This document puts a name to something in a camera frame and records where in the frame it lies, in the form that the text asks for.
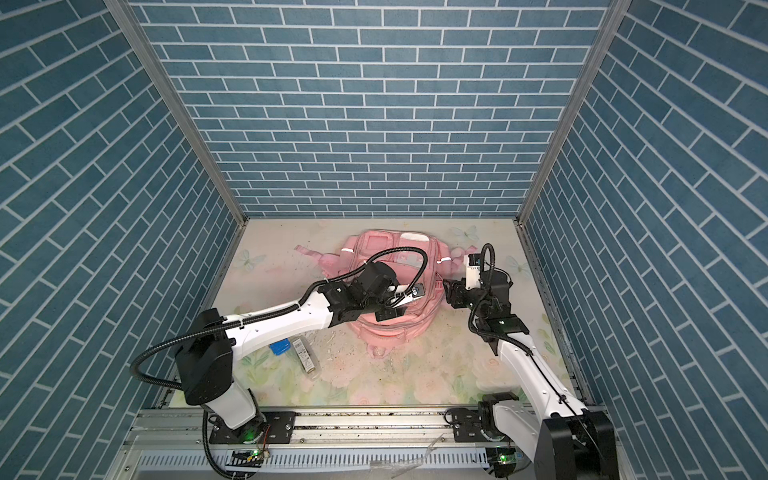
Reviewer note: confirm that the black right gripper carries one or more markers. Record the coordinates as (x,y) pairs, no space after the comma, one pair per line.
(457,292)

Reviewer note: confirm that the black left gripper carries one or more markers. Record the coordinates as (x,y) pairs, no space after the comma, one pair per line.
(391,313)

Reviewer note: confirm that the pink school backpack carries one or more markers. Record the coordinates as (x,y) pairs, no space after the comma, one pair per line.
(388,285)

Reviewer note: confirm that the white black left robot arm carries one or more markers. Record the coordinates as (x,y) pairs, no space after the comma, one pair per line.
(205,362)

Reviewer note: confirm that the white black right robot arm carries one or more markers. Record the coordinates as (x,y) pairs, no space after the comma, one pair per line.
(534,372)

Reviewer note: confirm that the blue pencil case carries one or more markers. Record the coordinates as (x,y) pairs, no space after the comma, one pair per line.
(280,347)

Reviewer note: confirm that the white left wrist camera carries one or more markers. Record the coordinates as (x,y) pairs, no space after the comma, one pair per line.
(403,295)

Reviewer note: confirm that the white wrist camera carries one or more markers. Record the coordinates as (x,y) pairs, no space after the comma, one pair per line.
(403,295)
(473,269)

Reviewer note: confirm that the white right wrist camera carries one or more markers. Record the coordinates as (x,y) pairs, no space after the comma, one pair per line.
(473,269)

